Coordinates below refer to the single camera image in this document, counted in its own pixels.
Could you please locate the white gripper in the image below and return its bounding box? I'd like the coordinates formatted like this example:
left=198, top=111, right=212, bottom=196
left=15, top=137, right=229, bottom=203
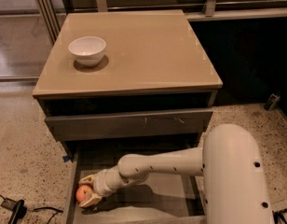
left=78, top=167, right=124, bottom=208

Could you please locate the red apple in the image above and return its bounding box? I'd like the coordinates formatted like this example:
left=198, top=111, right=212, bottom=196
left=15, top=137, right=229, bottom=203
left=75, top=185, right=92, bottom=203

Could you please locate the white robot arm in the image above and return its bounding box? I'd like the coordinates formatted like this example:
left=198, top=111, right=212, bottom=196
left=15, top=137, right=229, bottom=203
left=79, top=124, right=274, bottom=224

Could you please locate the open grey middle drawer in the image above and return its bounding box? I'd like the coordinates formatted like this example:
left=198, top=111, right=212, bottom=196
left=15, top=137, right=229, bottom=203
left=63, top=135, right=205, bottom=224

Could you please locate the grey drawer cabinet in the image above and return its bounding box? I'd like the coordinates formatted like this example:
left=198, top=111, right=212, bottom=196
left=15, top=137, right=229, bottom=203
left=32, top=9, right=224, bottom=161

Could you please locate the closed grey top drawer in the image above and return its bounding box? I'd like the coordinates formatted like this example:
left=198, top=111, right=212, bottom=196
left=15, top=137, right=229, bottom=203
left=45, top=108, right=212, bottom=141

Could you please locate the blue tape piece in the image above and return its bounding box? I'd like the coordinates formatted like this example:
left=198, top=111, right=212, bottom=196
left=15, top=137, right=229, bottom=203
left=62, top=156, right=71, bottom=162

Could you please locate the black power adapter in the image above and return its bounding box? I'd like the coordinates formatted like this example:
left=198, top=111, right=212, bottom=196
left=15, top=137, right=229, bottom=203
left=1, top=198, right=27, bottom=224

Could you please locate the white ceramic bowl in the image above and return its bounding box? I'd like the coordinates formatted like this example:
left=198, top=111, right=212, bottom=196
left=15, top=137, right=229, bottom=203
left=68, top=36, right=106, bottom=67

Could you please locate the white power strip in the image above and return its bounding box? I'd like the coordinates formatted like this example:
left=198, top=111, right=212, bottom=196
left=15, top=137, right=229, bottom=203
left=271, top=199, right=287, bottom=213

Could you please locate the small grey floor device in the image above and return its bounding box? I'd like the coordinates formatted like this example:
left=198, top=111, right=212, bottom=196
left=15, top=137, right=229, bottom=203
left=264, top=93, right=280, bottom=111

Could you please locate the black cable left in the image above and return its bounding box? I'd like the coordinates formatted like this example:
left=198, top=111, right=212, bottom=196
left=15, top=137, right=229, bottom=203
left=0, top=194, right=64, bottom=224

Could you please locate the black looped cable right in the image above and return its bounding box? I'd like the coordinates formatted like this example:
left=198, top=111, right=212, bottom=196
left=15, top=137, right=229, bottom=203
left=272, top=210, right=287, bottom=224

